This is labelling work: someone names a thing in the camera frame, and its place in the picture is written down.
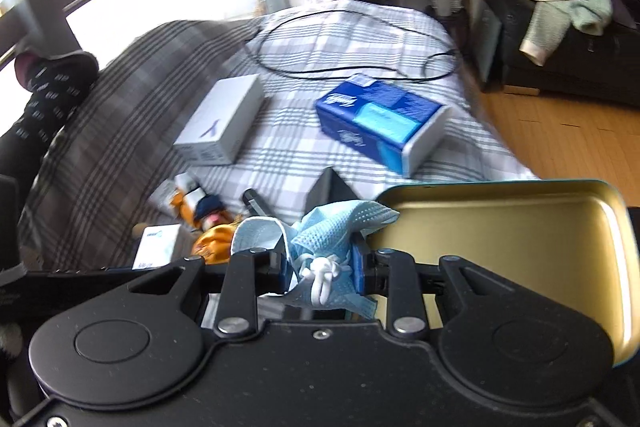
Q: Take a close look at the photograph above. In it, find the orange white plush doll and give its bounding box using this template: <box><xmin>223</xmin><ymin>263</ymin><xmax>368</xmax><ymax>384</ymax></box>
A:
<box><xmin>168</xmin><ymin>172</ymin><xmax>241</xmax><ymax>265</ymax></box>

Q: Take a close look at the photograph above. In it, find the light blue face mask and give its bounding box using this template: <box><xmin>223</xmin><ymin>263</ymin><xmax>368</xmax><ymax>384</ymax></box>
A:
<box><xmin>230</xmin><ymin>199</ymin><xmax>399</xmax><ymax>319</ymax></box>

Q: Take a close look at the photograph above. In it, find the black makeup brush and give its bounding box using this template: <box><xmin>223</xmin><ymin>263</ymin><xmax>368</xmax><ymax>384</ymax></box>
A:
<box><xmin>241</xmin><ymin>188</ymin><xmax>274</xmax><ymax>217</ymax></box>

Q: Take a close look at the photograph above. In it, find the small white packet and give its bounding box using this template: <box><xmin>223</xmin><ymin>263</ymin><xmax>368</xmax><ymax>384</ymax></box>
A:
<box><xmin>132</xmin><ymin>225</ymin><xmax>180</xmax><ymax>270</ymax></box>

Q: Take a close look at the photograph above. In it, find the blue tissue pack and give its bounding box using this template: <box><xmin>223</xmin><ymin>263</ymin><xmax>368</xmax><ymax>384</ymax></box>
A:
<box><xmin>314</xmin><ymin>74</ymin><xmax>451</xmax><ymax>178</ymax></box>

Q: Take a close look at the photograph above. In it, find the white phone box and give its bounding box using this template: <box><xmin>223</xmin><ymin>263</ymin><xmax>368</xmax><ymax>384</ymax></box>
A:
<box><xmin>174</xmin><ymin>75</ymin><xmax>265</xmax><ymax>166</ymax></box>

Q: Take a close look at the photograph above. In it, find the gold metal tin tray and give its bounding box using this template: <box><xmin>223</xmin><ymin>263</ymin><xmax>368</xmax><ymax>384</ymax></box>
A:
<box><xmin>368</xmin><ymin>180</ymin><xmax>639</xmax><ymax>364</ymax></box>

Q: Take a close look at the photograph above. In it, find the person leg black sock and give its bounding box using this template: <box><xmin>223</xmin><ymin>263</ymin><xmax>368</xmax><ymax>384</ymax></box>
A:
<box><xmin>1</xmin><ymin>50</ymin><xmax>99</xmax><ymax>207</ymax></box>

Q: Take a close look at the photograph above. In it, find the mint green sweater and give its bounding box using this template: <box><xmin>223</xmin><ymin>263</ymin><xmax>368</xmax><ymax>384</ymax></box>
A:
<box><xmin>520</xmin><ymin>0</ymin><xmax>613</xmax><ymax>66</ymax></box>

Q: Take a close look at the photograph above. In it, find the black sofa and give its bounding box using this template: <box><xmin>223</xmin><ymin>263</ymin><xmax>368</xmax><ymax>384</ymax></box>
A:
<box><xmin>484</xmin><ymin>0</ymin><xmax>639</xmax><ymax>105</ymax></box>

